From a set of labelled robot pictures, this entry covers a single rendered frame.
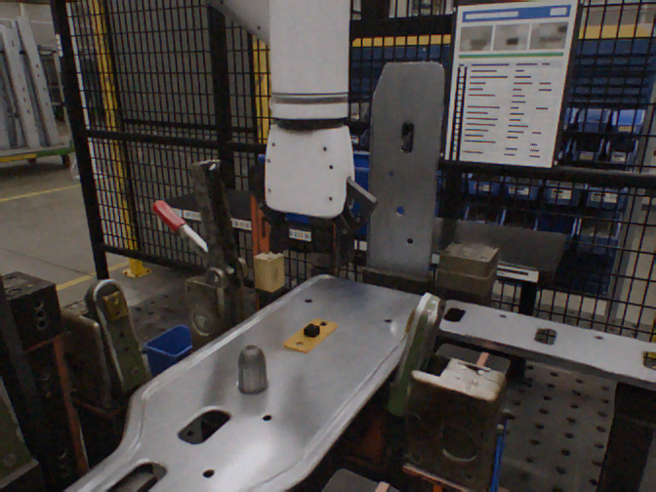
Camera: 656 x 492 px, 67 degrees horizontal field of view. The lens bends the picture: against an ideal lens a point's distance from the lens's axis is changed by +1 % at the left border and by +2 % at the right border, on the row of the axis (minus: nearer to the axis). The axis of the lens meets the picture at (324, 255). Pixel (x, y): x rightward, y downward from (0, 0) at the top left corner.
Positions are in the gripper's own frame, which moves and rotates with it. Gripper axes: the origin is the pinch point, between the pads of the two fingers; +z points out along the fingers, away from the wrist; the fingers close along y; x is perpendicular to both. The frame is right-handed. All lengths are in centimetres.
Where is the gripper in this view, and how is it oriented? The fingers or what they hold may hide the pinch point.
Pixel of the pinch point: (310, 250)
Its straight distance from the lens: 61.3
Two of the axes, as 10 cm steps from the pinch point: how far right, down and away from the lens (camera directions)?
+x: 5.0, -3.0, 8.1
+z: 0.0, 9.4, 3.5
